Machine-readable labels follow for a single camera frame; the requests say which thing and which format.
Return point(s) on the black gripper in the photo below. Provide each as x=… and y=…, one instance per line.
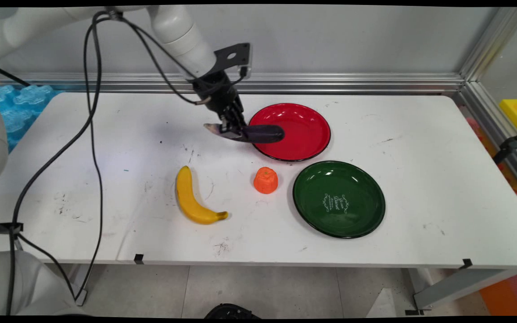
x=218, y=92

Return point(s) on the dark purple toy eggplant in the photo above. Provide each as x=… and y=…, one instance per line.
x=263, y=133

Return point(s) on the orange toy persimmon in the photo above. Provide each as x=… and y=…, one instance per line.
x=265, y=180

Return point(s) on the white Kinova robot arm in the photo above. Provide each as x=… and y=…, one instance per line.
x=177, y=36

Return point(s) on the red round plate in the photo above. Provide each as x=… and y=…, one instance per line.
x=301, y=134

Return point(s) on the yellow toy banana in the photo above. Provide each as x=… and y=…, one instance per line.
x=189, y=202

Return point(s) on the green round plate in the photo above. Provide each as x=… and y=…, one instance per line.
x=339, y=199

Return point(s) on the black table edge clip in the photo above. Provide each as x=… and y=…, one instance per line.
x=466, y=263
x=138, y=259

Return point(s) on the black round floor object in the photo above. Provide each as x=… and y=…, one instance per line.
x=231, y=312

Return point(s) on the blue bubble foam sheet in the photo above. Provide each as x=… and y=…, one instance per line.
x=16, y=107

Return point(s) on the grey table leg beam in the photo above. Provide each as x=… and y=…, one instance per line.
x=460, y=285

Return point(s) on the orange box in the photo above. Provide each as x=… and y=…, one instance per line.
x=510, y=294

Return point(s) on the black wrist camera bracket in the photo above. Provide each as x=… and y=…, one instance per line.
x=234, y=58

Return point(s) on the horizontal aluminium frame rail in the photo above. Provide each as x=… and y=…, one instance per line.
x=330, y=83

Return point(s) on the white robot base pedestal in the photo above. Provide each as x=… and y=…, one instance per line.
x=34, y=287

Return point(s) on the slanted aluminium frame rail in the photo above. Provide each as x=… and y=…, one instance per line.
x=501, y=130

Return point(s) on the aluminium frame post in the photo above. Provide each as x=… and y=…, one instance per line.
x=494, y=42

